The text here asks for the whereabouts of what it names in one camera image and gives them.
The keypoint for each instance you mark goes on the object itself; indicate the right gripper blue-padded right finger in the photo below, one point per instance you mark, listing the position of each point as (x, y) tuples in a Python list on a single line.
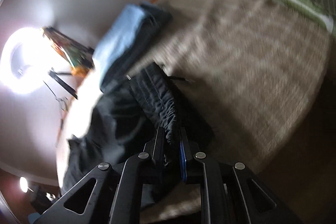
[(190, 156)]

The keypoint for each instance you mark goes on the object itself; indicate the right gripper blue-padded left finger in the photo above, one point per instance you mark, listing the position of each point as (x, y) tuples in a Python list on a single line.
[(155, 147)]

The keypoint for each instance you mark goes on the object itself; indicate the black pants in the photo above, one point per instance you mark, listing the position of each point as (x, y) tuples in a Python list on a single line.
[(126, 117)]

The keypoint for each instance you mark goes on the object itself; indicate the bed with beige plaid cover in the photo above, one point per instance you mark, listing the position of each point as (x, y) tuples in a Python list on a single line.
[(251, 68)]

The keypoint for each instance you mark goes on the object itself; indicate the folded light blue cloth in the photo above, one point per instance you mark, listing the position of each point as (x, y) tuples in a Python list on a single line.
[(128, 38)]

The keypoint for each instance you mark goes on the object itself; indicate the black tripod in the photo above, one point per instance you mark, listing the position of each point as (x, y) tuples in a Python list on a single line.
[(56, 76)]

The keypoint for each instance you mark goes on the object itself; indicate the white gooseneck desk lamp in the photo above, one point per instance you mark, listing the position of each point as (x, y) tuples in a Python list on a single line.
[(24, 185)]

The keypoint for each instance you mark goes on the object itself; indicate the colourful items by ring light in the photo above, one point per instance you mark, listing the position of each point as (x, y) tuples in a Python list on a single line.
[(77, 55)]

